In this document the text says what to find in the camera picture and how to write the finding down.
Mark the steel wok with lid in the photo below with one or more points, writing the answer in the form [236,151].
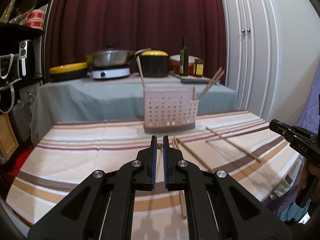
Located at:
[111,57]

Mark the grey cutting board tray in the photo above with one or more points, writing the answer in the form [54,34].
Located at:
[191,79]

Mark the white cabinet doors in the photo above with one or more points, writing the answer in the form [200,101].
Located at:
[252,54]

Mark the white induction cooker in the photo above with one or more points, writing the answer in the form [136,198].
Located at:
[114,72]

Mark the grey-blue table cloth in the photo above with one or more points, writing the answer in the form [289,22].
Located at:
[121,99]

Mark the black storage shelf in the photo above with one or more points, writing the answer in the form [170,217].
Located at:
[22,30]

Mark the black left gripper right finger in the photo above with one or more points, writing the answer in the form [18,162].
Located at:
[218,207]

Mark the yellow lidded flat pan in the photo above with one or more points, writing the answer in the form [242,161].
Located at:
[68,72]

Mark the black pot yellow lid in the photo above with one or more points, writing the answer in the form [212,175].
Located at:
[154,63]

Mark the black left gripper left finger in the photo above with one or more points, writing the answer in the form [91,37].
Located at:
[101,207]

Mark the black bag white handles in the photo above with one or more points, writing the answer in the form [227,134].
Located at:
[9,76]

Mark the wooden chopstick in basket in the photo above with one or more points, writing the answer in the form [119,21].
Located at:
[140,71]
[210,83]

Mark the olive oil bottle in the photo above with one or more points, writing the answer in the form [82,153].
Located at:
[184,58]

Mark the person's right hand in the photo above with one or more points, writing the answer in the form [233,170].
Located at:
[307,170]

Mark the red white round tin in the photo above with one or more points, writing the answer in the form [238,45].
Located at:
[35,19]

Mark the white perforated utensil basket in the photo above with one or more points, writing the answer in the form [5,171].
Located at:
[169,108]

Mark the white bowl red container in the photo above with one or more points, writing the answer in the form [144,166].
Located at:
[175,63]

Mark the dark red curtain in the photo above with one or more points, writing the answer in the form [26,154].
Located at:
[77,28]

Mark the sauce jar yellow label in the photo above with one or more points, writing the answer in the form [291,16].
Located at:
[198,68]

